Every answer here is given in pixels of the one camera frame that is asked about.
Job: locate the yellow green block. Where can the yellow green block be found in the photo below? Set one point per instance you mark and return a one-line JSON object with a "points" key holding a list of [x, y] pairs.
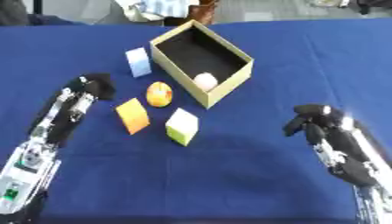
{"points": [[181, 126]]}

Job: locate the person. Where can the person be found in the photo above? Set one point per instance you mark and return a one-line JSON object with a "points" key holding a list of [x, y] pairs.
{"points": [[153, 8]]}

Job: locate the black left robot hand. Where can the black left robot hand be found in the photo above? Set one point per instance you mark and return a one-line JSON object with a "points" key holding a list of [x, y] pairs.
{"points": [[66, 116]]}

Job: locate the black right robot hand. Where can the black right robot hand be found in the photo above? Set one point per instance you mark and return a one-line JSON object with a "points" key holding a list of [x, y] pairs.
{"points": [[337, 137]]}

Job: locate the tan cardboard box black inside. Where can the tan cardboard box black inside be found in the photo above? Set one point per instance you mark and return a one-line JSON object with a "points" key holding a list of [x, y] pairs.
{"points": [[201, 62]]}

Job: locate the orange yellow toy fruit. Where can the orange yellow toy fruit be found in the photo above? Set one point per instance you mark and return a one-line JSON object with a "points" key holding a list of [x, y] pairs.
{"points": [[159, 94]]}

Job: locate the pale blue block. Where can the pale blue block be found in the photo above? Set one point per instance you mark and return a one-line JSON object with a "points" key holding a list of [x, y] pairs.
{"points": [[139, 62]]}

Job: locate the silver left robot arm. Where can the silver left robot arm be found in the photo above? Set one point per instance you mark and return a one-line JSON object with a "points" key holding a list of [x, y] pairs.
{"points": [[25, 175]]}

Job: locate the white ball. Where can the white ball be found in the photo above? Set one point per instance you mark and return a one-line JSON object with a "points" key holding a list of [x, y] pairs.
{"points": [[205, 81]]}

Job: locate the orange block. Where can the orange block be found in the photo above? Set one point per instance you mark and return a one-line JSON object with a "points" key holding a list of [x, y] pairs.
{"points": [[133, 115]]}

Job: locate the brown wooden chair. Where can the brown wooden chair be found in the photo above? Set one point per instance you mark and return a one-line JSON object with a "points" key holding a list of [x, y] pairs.
{"points": [[196, 14]]}

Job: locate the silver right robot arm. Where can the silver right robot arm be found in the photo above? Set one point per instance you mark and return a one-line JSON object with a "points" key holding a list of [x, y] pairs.
{"points": [[375, 201]]}

